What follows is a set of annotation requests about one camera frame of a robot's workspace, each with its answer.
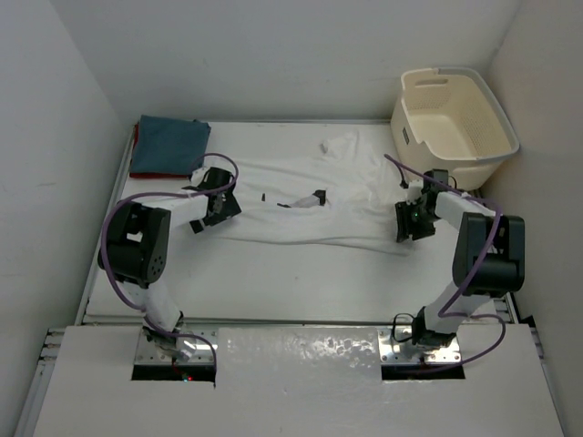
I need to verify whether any blue t shirt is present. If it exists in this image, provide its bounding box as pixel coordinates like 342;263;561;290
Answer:
131;115;211;176

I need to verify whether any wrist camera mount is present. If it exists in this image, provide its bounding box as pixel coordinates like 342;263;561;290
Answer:
405;180;424;203
189;167;208;186

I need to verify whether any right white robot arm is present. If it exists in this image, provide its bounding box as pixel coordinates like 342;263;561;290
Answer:
395;169;526;348

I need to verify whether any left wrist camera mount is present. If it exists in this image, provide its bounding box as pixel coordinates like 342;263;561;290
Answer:
189;167;208;186

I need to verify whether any red t shirt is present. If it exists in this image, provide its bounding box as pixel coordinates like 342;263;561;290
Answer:
128;123;188;179

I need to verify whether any white t shirt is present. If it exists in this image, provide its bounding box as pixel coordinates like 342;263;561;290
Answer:
214;131;412;257

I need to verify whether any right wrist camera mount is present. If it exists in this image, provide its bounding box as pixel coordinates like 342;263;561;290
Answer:
405;180;424;203

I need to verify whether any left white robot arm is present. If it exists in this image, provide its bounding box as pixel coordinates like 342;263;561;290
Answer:
97;168;241;343

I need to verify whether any reflective foil panel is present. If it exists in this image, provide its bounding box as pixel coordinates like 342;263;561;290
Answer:
217;326;381;387

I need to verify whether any cream laundry basket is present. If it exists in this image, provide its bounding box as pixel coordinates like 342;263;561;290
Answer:
391;67;520;190

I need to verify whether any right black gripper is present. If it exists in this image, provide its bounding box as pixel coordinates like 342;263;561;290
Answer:
395;199;440;242

